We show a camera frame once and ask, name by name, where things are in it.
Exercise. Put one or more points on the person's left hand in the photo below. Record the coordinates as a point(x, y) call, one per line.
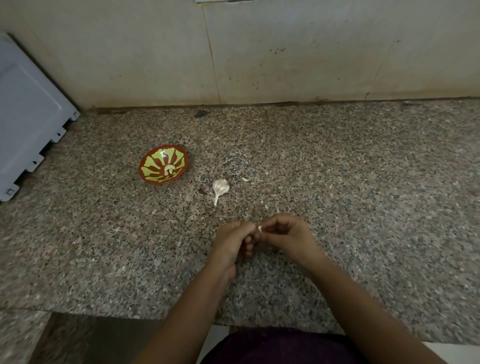
point(228, 243)

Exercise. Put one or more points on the red green patterned bowl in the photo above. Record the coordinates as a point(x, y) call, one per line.
point(163, 164)

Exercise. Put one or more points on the person's right forearm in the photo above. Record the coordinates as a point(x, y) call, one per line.
point(371, 315)

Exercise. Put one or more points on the person's dark maroon clothing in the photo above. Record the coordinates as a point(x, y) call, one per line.
point(281, 347)

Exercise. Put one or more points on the white appliance casing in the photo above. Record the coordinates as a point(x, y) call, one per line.
point(30, 120)

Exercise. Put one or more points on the person's left forearm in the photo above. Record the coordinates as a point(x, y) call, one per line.
point(191, 317)

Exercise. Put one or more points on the person's right hand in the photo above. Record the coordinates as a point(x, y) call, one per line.
point(294, 240)

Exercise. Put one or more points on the person's left thumb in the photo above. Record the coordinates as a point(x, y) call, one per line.
point(245, 227)

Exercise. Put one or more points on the person's right thumb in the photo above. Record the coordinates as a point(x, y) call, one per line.
point(271, 235)

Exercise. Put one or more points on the peeled garlic clove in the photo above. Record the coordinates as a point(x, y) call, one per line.
point(169, 169)

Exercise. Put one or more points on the white garlic bulb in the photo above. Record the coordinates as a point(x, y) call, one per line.
point(219, 188)

